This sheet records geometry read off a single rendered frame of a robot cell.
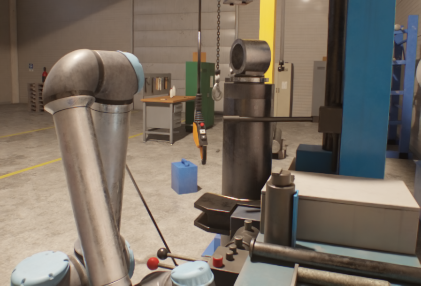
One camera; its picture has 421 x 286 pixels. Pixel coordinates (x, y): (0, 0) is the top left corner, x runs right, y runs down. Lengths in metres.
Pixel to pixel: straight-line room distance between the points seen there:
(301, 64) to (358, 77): 10.77
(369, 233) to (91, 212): 0.69
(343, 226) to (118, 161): 0.63
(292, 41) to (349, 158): 10.90
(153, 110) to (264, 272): 6.84
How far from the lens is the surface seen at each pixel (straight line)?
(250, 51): 1.43
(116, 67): 0.93
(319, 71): 11.56
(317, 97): 11.58
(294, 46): 12.17
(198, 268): 0.85
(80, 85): 0.86
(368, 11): 1.39
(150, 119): 7.65
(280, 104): 11.65
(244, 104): 1.41
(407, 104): 7.16
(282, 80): 11.61
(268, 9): 4.10
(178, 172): 4.44
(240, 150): 1.44
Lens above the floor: 1.51
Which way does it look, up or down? 6 degrees down
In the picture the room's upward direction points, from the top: 1 degrees clockwise
